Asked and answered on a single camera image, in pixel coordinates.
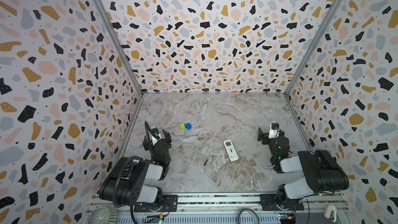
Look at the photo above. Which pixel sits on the blue cube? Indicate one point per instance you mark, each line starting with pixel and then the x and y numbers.
pixel 188 126

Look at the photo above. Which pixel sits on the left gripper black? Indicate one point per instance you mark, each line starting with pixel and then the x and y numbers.
pixel 157 144

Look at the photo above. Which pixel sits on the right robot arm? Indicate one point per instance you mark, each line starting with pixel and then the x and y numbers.
pixel 321 173

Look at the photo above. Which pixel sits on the white clip device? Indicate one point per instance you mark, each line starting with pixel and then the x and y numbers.
pixel 331 213

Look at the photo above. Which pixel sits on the green cube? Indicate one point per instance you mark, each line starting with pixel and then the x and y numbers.
pixel 182 126

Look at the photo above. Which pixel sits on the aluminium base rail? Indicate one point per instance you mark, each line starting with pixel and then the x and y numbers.
pixel 231 208

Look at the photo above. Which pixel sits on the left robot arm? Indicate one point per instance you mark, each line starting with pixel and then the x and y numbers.
pixel 126 185

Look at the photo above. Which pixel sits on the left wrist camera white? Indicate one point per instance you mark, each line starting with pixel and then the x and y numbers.
pixel 155 135

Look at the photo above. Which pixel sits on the metal ribbed bowl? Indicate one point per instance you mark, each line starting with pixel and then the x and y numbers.
pixel 103 215

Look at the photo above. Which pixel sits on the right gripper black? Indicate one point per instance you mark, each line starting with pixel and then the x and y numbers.
pixel 273 140

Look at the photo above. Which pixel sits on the white remote control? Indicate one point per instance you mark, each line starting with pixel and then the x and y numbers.
pixel 230 150

